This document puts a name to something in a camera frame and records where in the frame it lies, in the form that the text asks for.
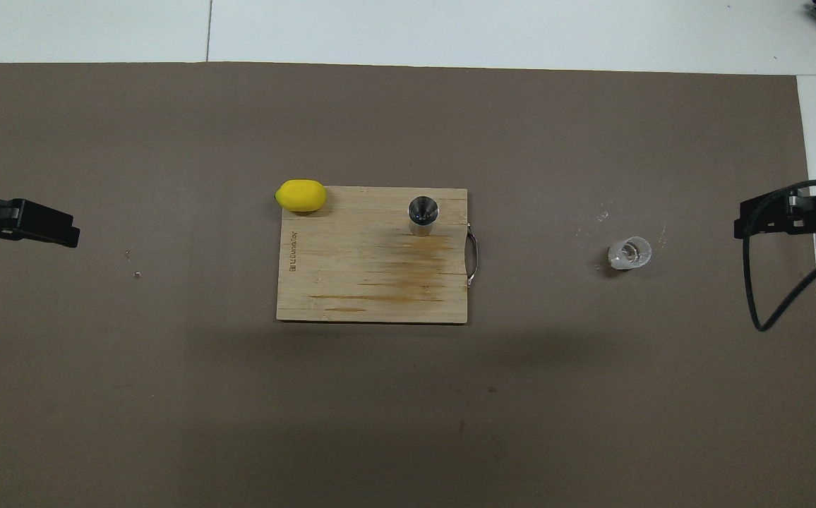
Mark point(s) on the small clear plastic cup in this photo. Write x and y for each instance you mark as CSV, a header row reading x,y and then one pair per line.
x,y
630,254

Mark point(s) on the steel double jigger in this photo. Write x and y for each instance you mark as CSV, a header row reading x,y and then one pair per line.
x,y
423,212

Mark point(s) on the yellow lemon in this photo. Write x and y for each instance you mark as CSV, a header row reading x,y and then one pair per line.
x,y
301,195

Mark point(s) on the wooden cutting board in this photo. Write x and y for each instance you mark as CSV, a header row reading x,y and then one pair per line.
x,y
358,268

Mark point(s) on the brown table mat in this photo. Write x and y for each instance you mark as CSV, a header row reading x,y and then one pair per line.
x,y
408,409

